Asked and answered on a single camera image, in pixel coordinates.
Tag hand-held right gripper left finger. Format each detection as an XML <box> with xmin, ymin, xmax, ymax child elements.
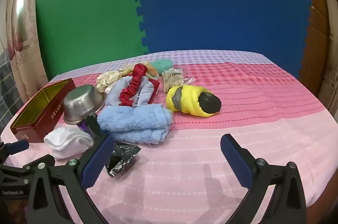
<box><xmin>26</xmin><ymin>134</ymin><xmax>115</xmax><ymax>224</ymax></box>

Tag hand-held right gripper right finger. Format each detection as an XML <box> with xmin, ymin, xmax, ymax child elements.
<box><xmin>220</xmin><ymin>133</ymin><xmax>308</xmax><ymax>224</ymax></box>

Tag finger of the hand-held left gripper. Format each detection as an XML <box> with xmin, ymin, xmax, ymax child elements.
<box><xmin>0</xmin><ymin>140</ymin><xmax>30</xmax><ymax>161</ymax></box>

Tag silver foil packet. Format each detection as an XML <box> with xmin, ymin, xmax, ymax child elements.
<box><xmin>105</xmin><ymin>141</ymin><xmax>141</xmax><ymax>178</ymax></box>

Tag white socks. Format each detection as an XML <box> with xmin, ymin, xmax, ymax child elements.
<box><xmin>44</xmin><ymin>127</ymin><xmax>94</xmax><ymax>160</ymax></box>

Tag red tin box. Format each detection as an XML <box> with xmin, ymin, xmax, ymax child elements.
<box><xmin>10</xmin><ymin>78</ymin><xmax>77</xmax><ymax>143</ymax></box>

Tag light blue towel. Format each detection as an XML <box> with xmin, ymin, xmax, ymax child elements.
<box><xmin>97</xmin><ymin>104</ymin><xmax>173</xmax><ymax>145</ymax></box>

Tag yellow banana toy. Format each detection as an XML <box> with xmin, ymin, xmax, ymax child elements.
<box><xmin>166</xmin><ymin>85</ymin><xmax>222</xmax><ymax>117</ymax></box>

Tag dark purple object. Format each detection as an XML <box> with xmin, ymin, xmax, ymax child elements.
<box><xmin>78</xmin><ymin>116</ymin><xmax>106</xmax><ymax>137</ymax></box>

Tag stainless steel bowl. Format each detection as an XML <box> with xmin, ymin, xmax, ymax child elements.
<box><xmin>63</xmin><ymin>84</ymin><xmax>106</xmax><ymax>125</ymax></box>

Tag grey plaid cloth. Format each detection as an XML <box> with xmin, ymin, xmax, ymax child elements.
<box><xmin>0</xmin><ymin>50</ymin><xmax>24</xmax><ymax>132</ymax></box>

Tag pale blue printed cloth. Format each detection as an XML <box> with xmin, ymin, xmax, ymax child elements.
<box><xmin>105</xmin><ymin>76</ymin><xmax>155</xmax><ymax>108</ymax></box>

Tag red scrunchie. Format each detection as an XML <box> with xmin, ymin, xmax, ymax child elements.
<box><xmin>119</xmin><ymin>64</ymin><xmax>148</xmax><ymax>108</ymax></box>

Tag striped orange cloth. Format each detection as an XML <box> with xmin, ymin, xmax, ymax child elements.
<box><xmin>143</xmin><ymin>62</ymin><xmax>161</xmax><ymax>79</ymax></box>

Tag beige patterned curtain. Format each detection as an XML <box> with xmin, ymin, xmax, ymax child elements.
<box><xmin>7</xmin><ymin>0</ymin><xmax>66</xmax><ymax>103</ymax></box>

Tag green fluffy cloth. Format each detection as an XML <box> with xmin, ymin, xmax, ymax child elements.
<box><xmin>150</xmin><ymin>59</ymin><xmax>174</xmax><ymax>76</ymax></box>

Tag green foam mat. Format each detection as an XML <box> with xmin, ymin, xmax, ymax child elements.
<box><xmin>35</xmin><ymin>0</ymin><xmax>150</xmax><ymax>82</ymax></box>

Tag wooden wardrobe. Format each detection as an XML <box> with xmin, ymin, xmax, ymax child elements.
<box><xmin>281</xmin><ymin>0</ymin><xmax>333</xmax><ymax>98</ymax></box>

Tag blue foam mat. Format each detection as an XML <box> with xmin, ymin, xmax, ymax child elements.
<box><xmin>124</xmin><ymin>0</ymin><xmax>313</xmax><ymax>79</ymax></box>

